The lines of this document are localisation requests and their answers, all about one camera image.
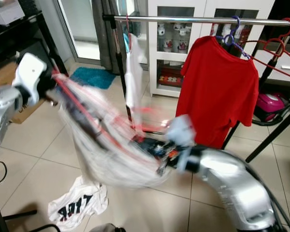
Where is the black clothes rack frame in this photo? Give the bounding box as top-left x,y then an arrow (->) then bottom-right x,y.
103,14 -> 290,150

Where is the silver clothes rack rail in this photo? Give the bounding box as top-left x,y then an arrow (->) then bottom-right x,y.
103,14 -> 290,26

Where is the red patterned box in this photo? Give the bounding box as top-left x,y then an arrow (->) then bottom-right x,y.
157,65 -> 184,87

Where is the red T-shirt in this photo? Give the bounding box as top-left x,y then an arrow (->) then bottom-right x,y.
175,35 -> 260,149

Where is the red plastic hanger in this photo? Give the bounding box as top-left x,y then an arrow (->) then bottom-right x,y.
54,72 -> 162,170
125,14 -> 133,51
244,18 -> 290,82

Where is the white garment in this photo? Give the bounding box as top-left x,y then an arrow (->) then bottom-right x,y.
125,34 -> 145,121

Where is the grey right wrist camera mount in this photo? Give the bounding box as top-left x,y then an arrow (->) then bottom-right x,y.
164,115 -> 196,148

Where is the white glass door cabinet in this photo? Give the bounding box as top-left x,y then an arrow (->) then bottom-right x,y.
147,0 -> 277,97

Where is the white product box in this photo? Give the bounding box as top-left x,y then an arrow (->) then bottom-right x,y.
0,0 -> 26,26

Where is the brown cardboard box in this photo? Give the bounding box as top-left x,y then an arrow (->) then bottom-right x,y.
0,60 -> 45,125

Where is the black desk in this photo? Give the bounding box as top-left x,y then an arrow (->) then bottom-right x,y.
0,12 -> 68,63

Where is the white shirt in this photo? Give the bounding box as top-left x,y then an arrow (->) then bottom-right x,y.
53,72 -> 170,189

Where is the purple plastic hanger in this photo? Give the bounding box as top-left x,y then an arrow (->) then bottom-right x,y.
215,16 -> 252,61

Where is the white framed glass door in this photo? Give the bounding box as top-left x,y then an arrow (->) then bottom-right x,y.
53,0 -> 102,63

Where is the grey curtain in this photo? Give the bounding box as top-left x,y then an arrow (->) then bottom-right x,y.
100,0 -> 129,73

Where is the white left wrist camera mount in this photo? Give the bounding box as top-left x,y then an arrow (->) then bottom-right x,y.
12,52 -> 47,106

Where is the teal floor mat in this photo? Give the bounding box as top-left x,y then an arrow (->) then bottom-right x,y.
70,67 -> 116,90

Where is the white T-shirt black print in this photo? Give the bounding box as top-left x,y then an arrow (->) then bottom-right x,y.
47,175 -> 109,232

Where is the pink plastic appliance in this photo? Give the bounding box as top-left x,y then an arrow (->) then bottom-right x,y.
254,92 -> 286,121

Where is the black metal table leg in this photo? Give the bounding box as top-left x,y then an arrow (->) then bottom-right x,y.
246,106 -> 290,162

